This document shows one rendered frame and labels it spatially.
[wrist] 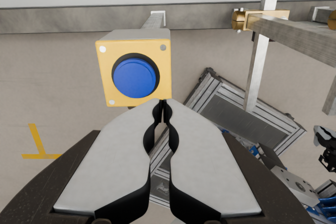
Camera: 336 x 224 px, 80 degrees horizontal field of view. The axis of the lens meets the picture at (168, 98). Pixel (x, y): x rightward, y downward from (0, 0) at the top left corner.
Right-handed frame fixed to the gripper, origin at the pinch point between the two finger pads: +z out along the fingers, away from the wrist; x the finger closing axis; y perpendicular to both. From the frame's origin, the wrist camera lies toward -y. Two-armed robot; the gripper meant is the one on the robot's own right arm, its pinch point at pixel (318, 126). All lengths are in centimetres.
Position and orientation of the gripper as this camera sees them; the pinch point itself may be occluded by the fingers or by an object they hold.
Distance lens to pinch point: 88.8
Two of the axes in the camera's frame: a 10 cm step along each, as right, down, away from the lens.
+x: 10.0, -0.2, -0.1
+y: 0.2, 8.9, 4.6
